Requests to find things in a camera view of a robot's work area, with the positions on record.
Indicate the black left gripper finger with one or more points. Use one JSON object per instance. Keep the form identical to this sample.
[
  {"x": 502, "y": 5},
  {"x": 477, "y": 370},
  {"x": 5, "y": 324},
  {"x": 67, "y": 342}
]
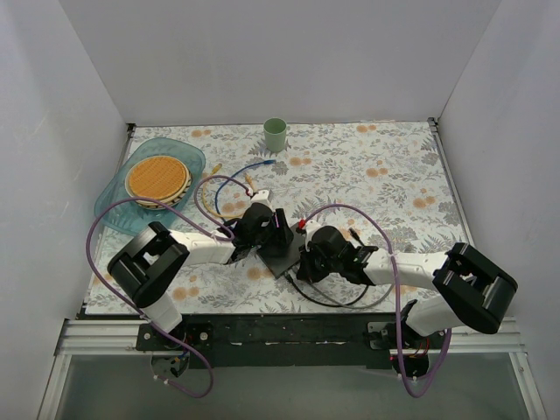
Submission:
[
  {"x": 282, "y": 230},
  {"x": 278, "y": 248}
]

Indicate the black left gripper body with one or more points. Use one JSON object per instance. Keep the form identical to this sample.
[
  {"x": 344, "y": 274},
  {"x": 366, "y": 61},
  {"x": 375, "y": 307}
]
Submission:
[{"x": 283, "y": 228}]

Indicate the floral table mat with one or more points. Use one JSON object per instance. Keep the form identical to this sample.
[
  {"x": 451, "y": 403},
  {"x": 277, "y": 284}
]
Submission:
[{"x": 384, "y": 181}]

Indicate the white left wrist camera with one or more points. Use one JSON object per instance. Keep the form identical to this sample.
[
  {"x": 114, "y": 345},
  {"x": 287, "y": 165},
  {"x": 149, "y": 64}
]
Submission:
[{"x": 262, "y": 197}]

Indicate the orange woven plate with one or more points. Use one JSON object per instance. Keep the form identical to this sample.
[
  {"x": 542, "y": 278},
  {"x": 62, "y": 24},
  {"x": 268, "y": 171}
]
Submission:
[{"x": 162, "y": 178}]

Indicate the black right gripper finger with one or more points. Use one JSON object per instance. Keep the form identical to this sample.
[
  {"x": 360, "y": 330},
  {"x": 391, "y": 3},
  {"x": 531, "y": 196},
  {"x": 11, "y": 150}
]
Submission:
[
  {"x": 306, "y": 272},
  {"x": 308, "y": 253}
]

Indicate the teal plastic tray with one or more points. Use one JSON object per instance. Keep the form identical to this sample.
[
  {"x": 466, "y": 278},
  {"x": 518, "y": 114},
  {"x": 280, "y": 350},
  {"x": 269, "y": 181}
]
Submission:
[{"x": 131, "y": 215}]

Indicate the black network switch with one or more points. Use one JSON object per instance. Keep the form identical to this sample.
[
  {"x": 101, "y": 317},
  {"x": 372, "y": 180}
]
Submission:
[{"x": 279, "y": 258}]

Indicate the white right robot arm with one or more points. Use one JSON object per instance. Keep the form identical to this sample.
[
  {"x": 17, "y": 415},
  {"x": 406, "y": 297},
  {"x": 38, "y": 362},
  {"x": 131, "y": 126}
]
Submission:
[{"x": 470, "y": 289}]

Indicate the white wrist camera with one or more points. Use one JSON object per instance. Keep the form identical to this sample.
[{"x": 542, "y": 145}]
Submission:
[
  {"x": 307, "y": 228},
  {"x": 262, "y": 197}
]

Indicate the green plastic cup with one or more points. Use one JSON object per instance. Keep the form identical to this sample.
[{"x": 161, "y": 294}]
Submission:
[{"x": 274, "y": 130}]

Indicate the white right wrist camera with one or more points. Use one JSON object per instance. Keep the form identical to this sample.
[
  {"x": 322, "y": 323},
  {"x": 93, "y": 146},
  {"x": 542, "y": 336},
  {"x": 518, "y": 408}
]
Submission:
[{"x": 307, "y": 228}]

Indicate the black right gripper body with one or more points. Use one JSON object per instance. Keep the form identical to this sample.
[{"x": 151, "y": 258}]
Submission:
[{"x": 307, "y": 266}]

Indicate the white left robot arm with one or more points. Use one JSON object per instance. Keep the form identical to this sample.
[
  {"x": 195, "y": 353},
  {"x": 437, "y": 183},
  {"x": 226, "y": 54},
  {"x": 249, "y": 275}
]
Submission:
[{"x": 147, "y": 265}]

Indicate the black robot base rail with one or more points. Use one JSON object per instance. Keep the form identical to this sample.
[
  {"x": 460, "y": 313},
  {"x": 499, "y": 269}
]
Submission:
[{"x": 286, "y": 340}]

